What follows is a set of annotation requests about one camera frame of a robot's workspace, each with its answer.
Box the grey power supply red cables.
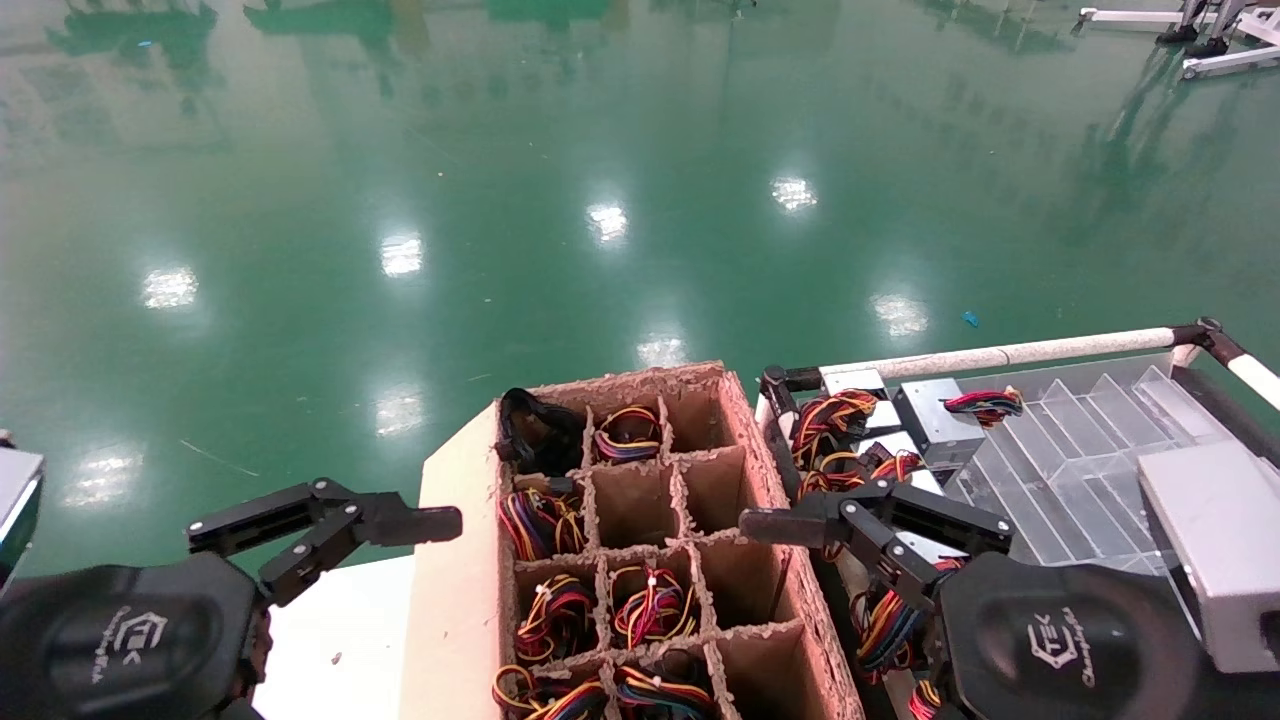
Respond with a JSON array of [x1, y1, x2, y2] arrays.
[[893, 378, 1025, 467]]

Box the black cable bundle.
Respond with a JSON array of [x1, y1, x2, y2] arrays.
[[497, 387, 589, 477]]

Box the brown cardboard divider box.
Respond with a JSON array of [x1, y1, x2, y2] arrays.
[[398, 361, 867, 720]]

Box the short white rack pipe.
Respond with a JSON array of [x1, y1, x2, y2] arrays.
[[1225, 352, 1280, 413]]

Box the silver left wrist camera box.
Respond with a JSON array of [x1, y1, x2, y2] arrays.
[[0, 447, 46, 586]]

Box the white metal floor beam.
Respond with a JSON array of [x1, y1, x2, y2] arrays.
[[1075, 6, 1191, 28], [1180, 0, 1280, 81]]

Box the clear plastic divider tray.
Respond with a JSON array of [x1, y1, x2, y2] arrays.
[[938, 352, 1236, 581]]

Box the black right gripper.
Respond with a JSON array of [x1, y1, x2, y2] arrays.
[[738, 477, 1218, 720]]

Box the black pipe joint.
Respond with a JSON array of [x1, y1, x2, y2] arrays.
[[757, 364, 823, 421], [1172, 317, 1249, 369]]

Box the colourful wire bundle cell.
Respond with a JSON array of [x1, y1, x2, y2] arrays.
[[498, 478, 588, 562]]

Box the long white rack pipe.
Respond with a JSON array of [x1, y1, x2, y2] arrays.
[[818, 327, 1181, 381]]

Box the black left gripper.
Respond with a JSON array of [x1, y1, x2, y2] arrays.
[[0, 477, 464, 720]]

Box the wire bundle being moved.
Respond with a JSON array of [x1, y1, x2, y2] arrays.
[[594, 404, 664, 464]]

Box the power supply with coloured cables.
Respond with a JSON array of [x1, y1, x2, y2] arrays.
[[491, 664, 609, 720], [611, 564, 699, 650], [514, 573, 599, 667], [612, 652, 719, 720]]

